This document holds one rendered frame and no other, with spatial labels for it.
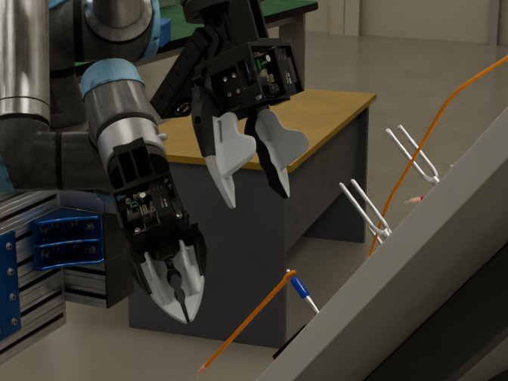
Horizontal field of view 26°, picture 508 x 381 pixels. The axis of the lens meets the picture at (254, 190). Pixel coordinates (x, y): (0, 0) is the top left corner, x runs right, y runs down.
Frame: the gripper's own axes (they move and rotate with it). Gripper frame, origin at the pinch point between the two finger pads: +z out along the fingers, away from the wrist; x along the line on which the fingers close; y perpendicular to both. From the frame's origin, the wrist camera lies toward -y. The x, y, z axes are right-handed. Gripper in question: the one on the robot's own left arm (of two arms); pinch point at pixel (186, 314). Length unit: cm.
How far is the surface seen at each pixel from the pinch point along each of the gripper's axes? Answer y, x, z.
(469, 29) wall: -681, 300, -589
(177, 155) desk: -188, 4, -171
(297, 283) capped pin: 22.4, 10.8, 14.1
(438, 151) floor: -421, 147, -295
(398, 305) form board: 44, 14, 30
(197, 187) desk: -197, 7, -162
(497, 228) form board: 47, 21, 29
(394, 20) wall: -687, 242, -635
